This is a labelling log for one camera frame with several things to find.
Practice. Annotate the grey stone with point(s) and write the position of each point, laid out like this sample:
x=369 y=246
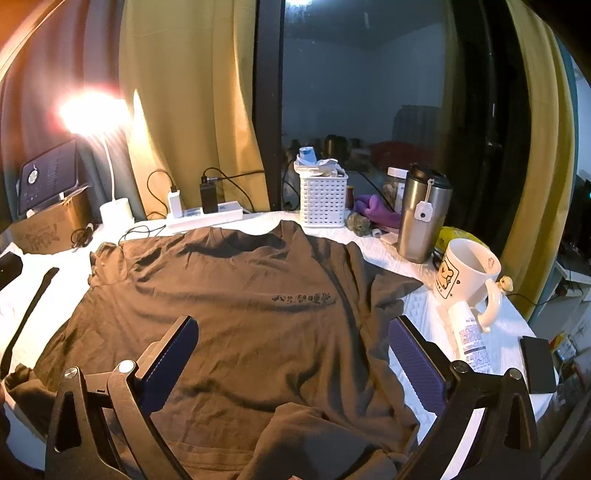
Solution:
x=359 y=224

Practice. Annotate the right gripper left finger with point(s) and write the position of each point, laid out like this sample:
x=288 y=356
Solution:
x=79 y=444

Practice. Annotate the glass jar white lid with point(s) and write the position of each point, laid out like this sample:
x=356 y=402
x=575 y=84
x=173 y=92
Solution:
x=395 y=186

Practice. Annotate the white cartoon mug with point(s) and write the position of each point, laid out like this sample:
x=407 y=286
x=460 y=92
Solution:
x=468 y=273

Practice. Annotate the purple cloth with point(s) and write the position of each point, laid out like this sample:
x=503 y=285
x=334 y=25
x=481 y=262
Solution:
x=373 y=208

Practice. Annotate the brown cardboard box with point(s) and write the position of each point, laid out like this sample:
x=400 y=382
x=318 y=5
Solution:
x=50 y=231

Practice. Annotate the white cream tube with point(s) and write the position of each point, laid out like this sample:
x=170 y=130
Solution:
x=472 y=348

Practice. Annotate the white usb charger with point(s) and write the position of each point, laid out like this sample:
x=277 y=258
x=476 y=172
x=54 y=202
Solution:
x=174 y=204

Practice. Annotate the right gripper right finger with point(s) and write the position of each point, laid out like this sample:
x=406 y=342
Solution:
x=506 y=444

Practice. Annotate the yellow curtain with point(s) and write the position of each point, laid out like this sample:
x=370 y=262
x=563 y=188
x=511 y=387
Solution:
x=185 y=71

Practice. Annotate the dark brown t-shirt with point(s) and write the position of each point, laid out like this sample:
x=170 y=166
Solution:
x=290 y=376

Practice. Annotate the stainless steel travel tumbler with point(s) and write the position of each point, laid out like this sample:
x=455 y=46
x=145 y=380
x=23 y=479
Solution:
x=426 y=202

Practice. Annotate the black tablet display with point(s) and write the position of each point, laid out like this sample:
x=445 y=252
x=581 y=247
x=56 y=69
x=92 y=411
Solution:
x=51 y=173

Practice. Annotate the yellow bag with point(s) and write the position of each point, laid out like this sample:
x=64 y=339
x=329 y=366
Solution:
x=448 y=234

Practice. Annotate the white perforated plastic basket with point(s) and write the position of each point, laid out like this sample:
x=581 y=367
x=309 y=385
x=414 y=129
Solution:
x=323 y=193

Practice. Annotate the white desk lamp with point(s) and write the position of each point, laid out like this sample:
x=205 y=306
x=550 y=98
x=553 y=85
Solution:
x=101 y=119

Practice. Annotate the white power strip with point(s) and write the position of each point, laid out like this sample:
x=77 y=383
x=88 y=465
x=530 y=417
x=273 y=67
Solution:
x=196 y=218

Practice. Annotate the black power adapter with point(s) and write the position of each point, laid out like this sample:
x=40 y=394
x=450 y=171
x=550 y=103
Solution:
x=208 y=195

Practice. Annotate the black smartphone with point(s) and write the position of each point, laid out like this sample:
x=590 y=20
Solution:
x=539 y=365

